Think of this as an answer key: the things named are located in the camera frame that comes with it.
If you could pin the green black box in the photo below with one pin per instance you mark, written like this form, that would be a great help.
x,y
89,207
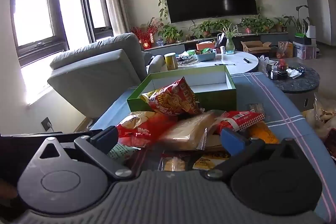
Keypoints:
x,y
302,40

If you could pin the yellow can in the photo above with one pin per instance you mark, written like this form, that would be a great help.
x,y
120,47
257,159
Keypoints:
x,y
171,62

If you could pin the white round table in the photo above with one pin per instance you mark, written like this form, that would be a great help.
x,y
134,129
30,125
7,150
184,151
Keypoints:
x,y
236,58

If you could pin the red berry decoration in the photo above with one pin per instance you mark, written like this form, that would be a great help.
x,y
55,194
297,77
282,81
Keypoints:
x,y
145,35

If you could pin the teal small box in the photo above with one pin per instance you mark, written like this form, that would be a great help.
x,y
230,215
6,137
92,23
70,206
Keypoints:
x,y
230,52

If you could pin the green cardboard box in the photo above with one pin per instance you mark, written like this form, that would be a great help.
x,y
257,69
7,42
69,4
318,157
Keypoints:
x,y
220,98

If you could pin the dark framed window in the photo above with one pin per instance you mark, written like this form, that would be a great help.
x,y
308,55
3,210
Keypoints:
x,y
31,3

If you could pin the orange box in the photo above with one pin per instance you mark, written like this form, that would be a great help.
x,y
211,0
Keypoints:
x,y
207,46

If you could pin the white planter with tall plant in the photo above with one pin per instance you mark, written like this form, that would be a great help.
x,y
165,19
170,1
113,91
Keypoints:
x,y
311,31

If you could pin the green potted plant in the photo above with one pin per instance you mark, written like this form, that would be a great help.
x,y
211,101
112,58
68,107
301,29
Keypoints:
x,y
170,33
256,24
206,27
279,23

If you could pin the small clear snack packet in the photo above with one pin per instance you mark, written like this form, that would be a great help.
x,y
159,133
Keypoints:
x,y
256,109

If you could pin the red ridged snack packet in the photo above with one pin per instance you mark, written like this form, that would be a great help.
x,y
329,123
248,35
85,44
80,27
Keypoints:
x,y
241,119

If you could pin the black marker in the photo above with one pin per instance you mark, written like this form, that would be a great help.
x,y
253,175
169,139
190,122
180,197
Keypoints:
x,y
248,60

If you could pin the clear storage box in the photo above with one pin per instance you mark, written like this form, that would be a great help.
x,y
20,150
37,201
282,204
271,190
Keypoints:
x,y
304,52

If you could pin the red patterned chips bag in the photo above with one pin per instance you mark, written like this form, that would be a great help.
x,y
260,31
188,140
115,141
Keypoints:
x,y
170,100

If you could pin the glass vase with grass plant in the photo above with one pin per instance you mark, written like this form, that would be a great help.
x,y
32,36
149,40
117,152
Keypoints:
x,y
229,45

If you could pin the white cup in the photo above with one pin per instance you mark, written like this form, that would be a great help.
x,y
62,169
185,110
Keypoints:
x,y
223,50

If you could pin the grey sofa cushion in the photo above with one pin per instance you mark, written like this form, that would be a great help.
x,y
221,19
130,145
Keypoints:
x,y
157,64

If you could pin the glass plate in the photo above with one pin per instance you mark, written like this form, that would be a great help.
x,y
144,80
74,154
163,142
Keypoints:
x,y
187,60

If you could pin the black small tray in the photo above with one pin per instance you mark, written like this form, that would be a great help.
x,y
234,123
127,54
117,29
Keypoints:
x,y
282,73

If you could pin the clear cracker packet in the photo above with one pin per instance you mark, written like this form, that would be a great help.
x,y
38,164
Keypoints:
x,y
174,163

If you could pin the pen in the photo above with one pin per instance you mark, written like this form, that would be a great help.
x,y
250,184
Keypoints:
x,y
225,64

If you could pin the blue basket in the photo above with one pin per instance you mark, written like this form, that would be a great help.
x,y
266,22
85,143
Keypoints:
x,y
206,57

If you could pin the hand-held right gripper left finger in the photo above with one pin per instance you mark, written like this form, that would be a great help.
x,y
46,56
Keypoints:
x,y
105,138

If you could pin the yellow black snack packet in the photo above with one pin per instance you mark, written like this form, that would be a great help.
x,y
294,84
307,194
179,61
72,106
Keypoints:
x,y
207,161

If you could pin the white plastic bag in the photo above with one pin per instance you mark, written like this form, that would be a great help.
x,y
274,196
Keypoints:
x,y
263,64

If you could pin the red cracker packet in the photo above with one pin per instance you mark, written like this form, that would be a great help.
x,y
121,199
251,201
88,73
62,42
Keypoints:
x,y
141,132

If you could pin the orange snack packet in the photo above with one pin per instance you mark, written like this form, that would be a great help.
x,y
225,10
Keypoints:
x,y
262,133

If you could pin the wall outlet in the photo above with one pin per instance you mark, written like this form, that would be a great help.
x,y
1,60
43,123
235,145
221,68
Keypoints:
x,y
46,124

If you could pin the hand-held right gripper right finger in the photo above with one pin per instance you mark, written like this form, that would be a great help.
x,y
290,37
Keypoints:
x,y
232,140

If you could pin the red small packet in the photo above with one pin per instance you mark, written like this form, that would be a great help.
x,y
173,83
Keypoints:
x,y
283,65

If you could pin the grey sofa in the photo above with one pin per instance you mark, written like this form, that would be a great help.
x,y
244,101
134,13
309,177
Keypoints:
x,y
99,71

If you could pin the dark round table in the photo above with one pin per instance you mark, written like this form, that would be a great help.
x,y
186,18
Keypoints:
x,y
299,85

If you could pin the white tissue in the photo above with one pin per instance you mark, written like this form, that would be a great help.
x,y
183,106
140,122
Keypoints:
x,y
292,73

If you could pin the open cardboard box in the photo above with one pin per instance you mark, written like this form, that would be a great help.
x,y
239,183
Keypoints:
x,y
256,49

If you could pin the toast bread packet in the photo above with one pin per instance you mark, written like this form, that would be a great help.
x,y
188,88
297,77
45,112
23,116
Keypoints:
x,y
183,132

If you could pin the dark jar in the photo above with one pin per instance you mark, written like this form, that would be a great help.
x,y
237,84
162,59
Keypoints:
x,y
274,74

